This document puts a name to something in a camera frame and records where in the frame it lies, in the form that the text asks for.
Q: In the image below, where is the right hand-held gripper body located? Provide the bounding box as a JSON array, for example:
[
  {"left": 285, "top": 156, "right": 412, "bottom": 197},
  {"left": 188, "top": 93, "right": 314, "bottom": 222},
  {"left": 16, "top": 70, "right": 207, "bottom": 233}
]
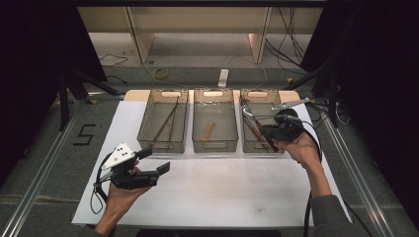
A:
[{"left": 270, "top": 97, "right": 311, "bottom": 143}]

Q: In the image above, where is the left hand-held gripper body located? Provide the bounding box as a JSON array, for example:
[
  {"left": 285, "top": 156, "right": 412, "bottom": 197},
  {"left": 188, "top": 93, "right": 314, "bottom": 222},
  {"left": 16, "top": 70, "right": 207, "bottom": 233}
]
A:
[{"left": 96, "top": 142, "right": 160, "bottom": 191}]

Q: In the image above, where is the wooden handled knife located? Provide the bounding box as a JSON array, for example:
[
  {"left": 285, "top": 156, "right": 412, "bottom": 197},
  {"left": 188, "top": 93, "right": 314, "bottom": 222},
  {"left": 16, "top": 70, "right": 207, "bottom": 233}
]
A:
[{"left": 242, "top": 115, "right": 267, "bottom": 142}]

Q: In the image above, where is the clear grey plastic bin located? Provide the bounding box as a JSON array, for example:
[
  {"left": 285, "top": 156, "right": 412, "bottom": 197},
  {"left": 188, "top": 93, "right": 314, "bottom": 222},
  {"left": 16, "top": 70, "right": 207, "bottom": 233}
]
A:
[
  {"left": 240, "top": 88, "right": 293, "bottom": 154},
  {"left": 136, "top": 88, "right": 190, "bottom": 154},
  {"left": 192, "top": 88, "right": 239, "bottom": 154}
]

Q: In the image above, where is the wooden handled fork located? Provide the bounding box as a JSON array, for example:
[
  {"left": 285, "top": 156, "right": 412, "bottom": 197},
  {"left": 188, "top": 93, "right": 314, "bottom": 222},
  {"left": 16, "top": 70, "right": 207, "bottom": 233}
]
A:
[{"left": 240, "top": 98, "right": 281, "bottom": 153}]

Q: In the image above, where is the person's right hand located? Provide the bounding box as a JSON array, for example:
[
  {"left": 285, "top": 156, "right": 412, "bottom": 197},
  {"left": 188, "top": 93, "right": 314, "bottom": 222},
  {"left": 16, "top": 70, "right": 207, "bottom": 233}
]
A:
[{"left": 275, "top": 131, "right": 322, "bottom": 171}]

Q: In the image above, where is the person's left hand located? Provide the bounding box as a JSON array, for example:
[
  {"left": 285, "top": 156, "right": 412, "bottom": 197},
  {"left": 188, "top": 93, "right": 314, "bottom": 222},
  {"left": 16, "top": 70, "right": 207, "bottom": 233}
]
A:
[{"left": 98, "top": 182, "right": 152, "bottom": 226}]

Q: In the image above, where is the white table sheet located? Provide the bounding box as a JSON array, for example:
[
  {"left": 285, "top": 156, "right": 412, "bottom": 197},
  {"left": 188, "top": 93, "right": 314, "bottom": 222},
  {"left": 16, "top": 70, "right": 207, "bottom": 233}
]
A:
[{"left": 71, "top": 100, "right": 354, "bottom": 229}]

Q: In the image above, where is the black metal stand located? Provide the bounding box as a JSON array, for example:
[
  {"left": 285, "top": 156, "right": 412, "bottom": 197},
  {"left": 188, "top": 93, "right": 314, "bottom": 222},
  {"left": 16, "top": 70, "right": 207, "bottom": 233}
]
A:
[
  {"left": 285, "top": 62, "right": 341, "bottom": 128},
  {"left": 57, "top": 65, "right": 123, "bottom": 132}
]

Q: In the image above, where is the white power strip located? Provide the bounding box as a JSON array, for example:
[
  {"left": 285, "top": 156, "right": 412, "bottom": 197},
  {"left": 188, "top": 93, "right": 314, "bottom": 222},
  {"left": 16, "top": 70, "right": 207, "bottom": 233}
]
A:
[{"left": 217, "top": 68, "right": 229, "bottom": 89}]

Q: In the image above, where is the beige wooden shelf unit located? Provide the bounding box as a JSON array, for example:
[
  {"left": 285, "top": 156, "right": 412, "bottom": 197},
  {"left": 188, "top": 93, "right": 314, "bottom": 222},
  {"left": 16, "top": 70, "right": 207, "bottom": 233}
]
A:
[{"left": 76, "top": 6, "right": 324, "bottom": 64}]

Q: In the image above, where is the left hand-held gripper black cable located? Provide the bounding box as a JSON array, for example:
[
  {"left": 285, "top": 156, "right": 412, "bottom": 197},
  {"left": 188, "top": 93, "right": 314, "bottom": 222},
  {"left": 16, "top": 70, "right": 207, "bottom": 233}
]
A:
[{"left": 89, "top": 152, "right": 115, "bottom": 215}]

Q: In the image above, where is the white floor cable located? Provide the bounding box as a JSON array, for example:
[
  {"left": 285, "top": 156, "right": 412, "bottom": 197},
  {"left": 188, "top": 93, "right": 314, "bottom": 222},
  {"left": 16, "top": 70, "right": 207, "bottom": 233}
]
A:
[{"left": 226, "top": 53, "right": 269, "bottom": 90}]

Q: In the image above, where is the yellow cable coil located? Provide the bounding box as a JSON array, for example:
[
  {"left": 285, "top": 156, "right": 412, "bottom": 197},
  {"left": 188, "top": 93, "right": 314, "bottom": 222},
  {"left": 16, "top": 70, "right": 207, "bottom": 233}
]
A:
[{"left": 153, "top": 67, "right": 170, "bottom": 80}]

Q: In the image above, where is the aluminium floor rail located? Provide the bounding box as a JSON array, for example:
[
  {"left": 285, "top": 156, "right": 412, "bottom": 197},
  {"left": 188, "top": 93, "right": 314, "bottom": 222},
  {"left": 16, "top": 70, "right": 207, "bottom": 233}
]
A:
[
  {"left": 0, "top": 98, "right": 91, "bottom": 237},
  {"left": 319, "top": 110, "right": 394, "bottom": 237}
]

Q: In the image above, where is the bundle of black cables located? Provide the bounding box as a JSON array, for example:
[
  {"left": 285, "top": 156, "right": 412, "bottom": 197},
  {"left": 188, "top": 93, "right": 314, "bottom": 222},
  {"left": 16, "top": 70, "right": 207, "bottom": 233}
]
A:
[{"left": 265, "top": 7, "right": 308, "bottom": 68}]

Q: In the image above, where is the thin black floor cable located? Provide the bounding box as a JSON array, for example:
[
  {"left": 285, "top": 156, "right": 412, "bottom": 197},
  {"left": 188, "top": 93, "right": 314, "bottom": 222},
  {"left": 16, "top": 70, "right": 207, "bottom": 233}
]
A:
[{"left": 97, "top": 53, "right": 128, "bottom": 68}]

